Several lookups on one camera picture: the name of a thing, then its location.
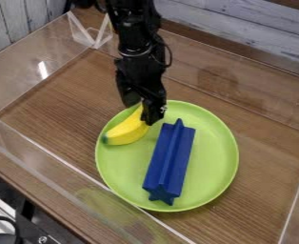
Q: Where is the blue star-shaped prism block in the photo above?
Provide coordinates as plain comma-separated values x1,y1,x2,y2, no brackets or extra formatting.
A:
142,118,196,206

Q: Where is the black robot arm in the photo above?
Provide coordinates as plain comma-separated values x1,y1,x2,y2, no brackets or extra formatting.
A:
70,0,173,126

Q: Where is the black cable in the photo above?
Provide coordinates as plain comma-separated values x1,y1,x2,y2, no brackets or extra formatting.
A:
0,214,25,244

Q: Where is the green round plate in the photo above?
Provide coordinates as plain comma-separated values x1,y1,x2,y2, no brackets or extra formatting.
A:
94,100,239,213

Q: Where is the yellow toy banana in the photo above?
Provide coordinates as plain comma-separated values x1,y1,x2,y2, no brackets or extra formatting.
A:
101,106,149,146

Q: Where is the clear acrylic corner bracket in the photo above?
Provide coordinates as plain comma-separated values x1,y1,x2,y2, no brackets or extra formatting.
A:
68,11,113,50

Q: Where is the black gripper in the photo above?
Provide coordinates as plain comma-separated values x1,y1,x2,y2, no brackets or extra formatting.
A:
114,51,166,126

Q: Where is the clear acrylic front wall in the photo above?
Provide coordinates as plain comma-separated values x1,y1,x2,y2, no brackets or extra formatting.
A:
0,120,194,244

